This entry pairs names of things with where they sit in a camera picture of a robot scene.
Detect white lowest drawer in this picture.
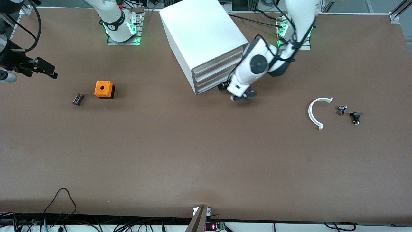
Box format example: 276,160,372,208
196,72,231,92

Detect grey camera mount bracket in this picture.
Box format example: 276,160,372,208
185,206,211,232

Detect black looped cable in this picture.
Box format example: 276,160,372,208
42,188,77,223

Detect aluminium frame profile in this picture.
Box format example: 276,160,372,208
13,0,33,16

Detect black table cable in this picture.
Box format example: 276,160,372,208
229,14,285,28

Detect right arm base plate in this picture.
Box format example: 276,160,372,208
107,8,144,46

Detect white drawer cabinet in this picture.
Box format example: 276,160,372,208
159,0,250,96

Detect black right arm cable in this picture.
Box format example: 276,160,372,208
6,0,42,53

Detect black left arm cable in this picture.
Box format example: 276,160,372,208
256,0,298,62

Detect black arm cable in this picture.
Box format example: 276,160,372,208
256,0,298,62
6,0,42,53

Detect white curved plastic arc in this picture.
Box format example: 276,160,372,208
308,97,333,130

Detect orange button enclosure box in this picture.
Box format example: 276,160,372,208
94,81,115,100

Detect white highest drawer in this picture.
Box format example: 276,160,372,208
193,47,244,74

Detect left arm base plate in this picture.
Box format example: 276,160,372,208
277,14,312,50

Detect white middle drawer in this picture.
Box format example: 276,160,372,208
194,55,243,82

